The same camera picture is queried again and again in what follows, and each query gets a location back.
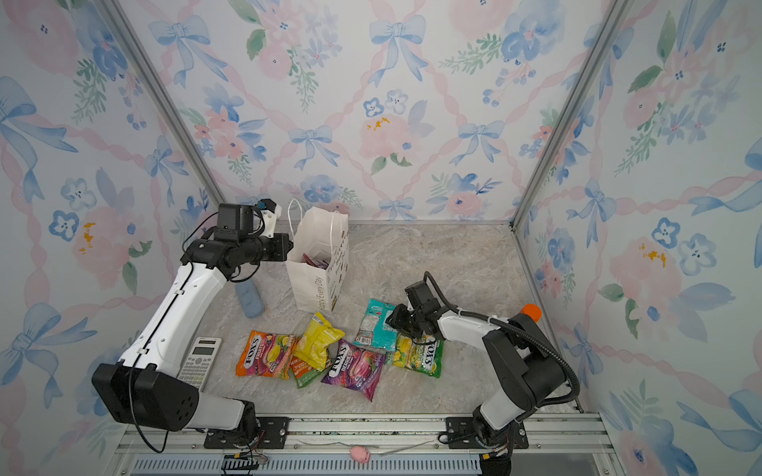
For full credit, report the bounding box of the green yellow Fox's candy bag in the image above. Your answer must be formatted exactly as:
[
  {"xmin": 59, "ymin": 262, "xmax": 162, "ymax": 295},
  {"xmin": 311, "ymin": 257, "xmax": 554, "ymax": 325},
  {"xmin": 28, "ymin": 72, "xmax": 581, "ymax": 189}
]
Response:
[{"xmin": 392, "ymin": 335, "xmax": 444, "ymax": 378}]

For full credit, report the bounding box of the teal snack packet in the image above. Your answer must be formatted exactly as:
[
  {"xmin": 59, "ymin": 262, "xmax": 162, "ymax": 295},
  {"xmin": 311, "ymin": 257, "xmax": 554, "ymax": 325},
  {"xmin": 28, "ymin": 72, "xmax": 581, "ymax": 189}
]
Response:
[{"xmin": 353, "ymin": 299, "xmax": 398, "ymax": 352}]

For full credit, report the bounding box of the white printed paper bag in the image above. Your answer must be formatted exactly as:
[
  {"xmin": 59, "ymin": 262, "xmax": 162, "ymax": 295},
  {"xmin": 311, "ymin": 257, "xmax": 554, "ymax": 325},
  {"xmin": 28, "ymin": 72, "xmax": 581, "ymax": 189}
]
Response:
[{"xmin": 286, "ymin": 200, "xmax": 349, "ymax": 315}]

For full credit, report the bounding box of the purple fox's candy bag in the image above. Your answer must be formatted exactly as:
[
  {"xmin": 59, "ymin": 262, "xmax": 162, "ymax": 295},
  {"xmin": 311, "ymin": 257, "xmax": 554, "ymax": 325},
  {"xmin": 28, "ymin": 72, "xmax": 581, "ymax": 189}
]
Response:
[
  {"xmin": 303, "ymin": 254, "xmax": 331, "ymax": 270},
  {"xmin": 321, "ymin": 339, "xmax": 386, "ymax": 402}
]

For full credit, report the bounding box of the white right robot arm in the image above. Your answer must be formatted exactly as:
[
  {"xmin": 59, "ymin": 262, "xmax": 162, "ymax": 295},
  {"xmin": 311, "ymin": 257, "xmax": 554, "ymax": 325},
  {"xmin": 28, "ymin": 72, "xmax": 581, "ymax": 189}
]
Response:
[{"xmin": 386, "ymin": 273, "xmax": 581, "ymax": 448}]

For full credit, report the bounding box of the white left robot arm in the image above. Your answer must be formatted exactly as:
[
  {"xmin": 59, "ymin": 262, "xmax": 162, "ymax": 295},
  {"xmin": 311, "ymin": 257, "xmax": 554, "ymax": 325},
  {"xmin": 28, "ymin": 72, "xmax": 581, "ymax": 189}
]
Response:
[{"xmin": 91, "ymin": 200, "xmax": 293, "ymax": 447}]

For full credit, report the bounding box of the yellow snack bag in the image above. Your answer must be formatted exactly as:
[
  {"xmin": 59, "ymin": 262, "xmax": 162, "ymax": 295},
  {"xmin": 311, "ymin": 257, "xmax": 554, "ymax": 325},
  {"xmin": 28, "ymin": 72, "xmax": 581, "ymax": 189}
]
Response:
[{"xmin": 293, "ymin": 313, "xmax": 345, "ymax": 370}]

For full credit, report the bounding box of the orange Fox's candy bag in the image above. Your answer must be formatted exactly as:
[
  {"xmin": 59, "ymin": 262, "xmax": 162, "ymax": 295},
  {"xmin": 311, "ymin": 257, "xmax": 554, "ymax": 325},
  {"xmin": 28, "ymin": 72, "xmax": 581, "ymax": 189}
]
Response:
[{"xmin": 235, "ymin": 330, "xmax": 298, "ymax": 380}]

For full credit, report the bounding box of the light blue oval object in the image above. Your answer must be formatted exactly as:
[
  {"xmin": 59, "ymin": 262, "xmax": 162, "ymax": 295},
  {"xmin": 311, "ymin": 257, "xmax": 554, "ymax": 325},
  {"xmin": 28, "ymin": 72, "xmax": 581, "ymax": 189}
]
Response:
[{"xmin": 235, "ymin": 280, "xmax": 265, "ymax": 319}]

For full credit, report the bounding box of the orange pill bottle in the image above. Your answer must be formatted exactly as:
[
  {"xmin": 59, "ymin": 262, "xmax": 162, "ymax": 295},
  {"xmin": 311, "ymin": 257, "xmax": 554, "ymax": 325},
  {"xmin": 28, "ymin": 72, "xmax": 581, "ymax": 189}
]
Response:
[{"xmin": 521, "ymin": 303, "xmax": 543, "ymax": 323}]

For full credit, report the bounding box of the white scientific calculator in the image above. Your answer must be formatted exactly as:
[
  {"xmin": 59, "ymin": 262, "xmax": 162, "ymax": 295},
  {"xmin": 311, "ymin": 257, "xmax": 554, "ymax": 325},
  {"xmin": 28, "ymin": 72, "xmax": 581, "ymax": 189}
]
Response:
[{"xmin": 177, "ymin": 337, "xmax": 222, "ymax": 391}]

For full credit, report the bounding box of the green orange snack packet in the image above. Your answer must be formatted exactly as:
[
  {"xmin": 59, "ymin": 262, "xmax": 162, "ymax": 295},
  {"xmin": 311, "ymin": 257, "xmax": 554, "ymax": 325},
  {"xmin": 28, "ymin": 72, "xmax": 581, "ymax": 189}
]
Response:
[{"xmin": 290, "ymin": 357, "xmax": 331, "ymax": 389}]

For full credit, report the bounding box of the pink small ball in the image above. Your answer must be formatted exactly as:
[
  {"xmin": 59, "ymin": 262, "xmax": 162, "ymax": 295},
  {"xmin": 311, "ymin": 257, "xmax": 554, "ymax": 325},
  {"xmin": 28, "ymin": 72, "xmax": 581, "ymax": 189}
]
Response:
[{"xmin": 349, "ymin": 445, "xmax": 371, "ymax": 464}]

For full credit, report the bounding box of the black corrugated cable conduit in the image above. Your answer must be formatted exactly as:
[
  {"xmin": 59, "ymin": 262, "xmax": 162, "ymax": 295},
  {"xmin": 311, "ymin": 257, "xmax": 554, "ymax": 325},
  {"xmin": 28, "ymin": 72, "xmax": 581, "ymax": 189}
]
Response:
[{"xmin": 423, "ymin": 272, "xmax": 581, "ymax": 409}]

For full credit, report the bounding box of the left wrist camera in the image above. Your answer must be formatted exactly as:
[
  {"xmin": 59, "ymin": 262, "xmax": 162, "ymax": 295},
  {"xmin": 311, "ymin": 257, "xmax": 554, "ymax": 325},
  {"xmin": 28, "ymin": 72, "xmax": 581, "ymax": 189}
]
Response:
[{"xmin": 255, "ymin": 198, "xmax": 282, "ymax": 238}]

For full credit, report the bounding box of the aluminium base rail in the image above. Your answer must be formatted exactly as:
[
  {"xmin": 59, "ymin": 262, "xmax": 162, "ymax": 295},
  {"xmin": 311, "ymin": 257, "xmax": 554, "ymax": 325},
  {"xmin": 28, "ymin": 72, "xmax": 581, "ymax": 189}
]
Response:
[{"xmin": 105, "ymin": 414, "xmax": 624, "ymax": 475}]

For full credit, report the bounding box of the aluminium enclosure frame post left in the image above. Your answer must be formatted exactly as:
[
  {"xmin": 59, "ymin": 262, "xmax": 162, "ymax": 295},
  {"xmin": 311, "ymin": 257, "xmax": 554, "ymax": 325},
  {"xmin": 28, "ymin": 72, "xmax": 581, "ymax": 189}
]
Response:
[{"xmin": 94, "ymin": 1, "xmax": 224, "ymax": 205}]

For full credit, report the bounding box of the aluminium enclosure frame post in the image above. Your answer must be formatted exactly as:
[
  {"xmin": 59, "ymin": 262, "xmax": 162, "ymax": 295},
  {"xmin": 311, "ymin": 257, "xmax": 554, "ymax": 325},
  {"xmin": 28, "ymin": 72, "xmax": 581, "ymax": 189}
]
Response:
[
  {"xmin": 510, "ymin": 0, "xmax": 631, "ymax": 233},
  {"xmin": 94, "ymin": 1, "xmax": 224, "ymax": 205}
]

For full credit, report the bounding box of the aluminium enclosure frame post right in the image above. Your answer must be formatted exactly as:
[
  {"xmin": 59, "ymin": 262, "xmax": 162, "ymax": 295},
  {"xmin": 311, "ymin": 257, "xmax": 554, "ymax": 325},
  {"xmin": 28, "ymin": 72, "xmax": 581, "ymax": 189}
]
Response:
[{"xmin": 510, "ymin": 0, "xmax": 631, "ymax": 233}]

